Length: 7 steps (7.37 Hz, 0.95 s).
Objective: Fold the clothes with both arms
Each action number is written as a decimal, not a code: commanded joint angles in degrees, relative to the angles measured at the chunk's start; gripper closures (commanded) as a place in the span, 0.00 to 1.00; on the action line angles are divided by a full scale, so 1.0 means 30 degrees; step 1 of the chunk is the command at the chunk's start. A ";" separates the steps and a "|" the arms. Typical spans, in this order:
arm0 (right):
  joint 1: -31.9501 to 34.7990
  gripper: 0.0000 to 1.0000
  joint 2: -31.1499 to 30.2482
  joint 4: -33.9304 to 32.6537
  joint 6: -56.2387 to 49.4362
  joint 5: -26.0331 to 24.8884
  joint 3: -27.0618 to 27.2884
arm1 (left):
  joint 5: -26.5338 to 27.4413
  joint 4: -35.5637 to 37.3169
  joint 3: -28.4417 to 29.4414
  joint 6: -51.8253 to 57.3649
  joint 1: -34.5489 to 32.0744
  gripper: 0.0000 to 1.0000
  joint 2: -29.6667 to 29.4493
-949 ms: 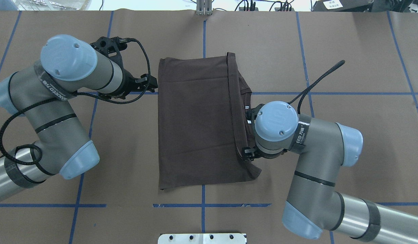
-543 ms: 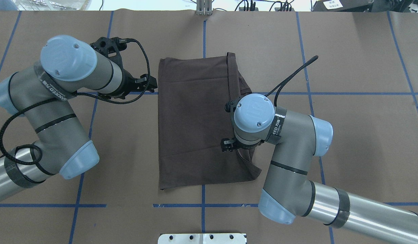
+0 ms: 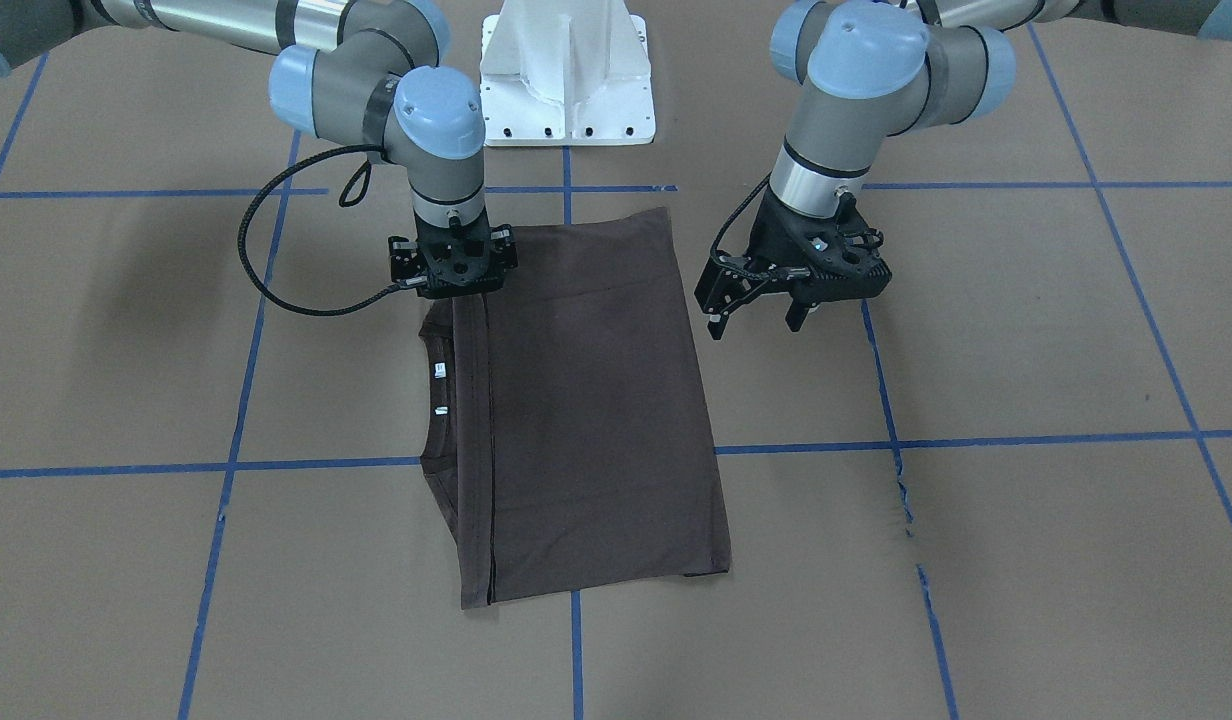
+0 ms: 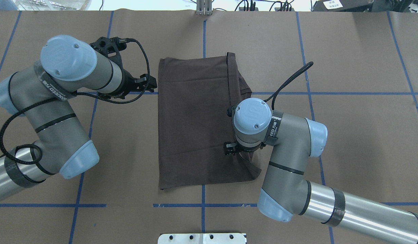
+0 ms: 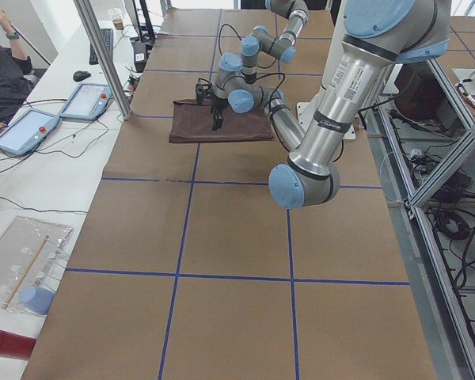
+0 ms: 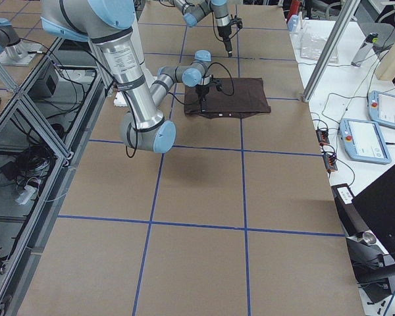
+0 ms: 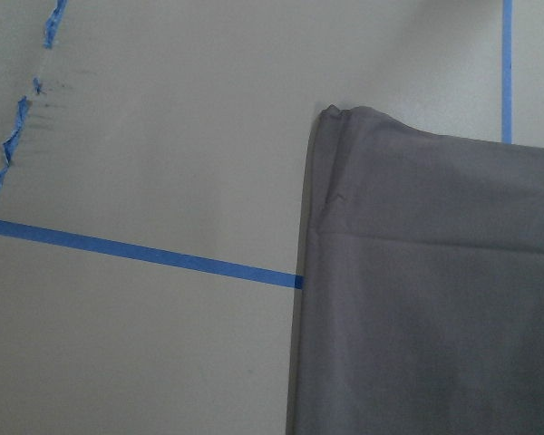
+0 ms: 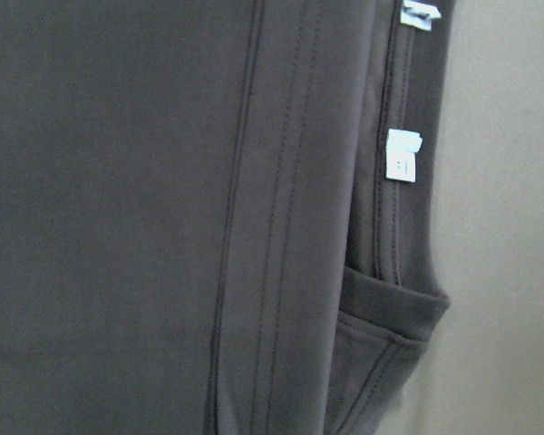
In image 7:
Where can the blue tape line lengthwise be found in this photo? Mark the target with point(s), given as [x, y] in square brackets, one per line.
[28, 31]

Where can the dark brown t-shirt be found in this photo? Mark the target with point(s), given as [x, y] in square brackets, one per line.
[423, 304]

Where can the blue tape line crosswise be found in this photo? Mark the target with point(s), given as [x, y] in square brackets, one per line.
[150, 255]

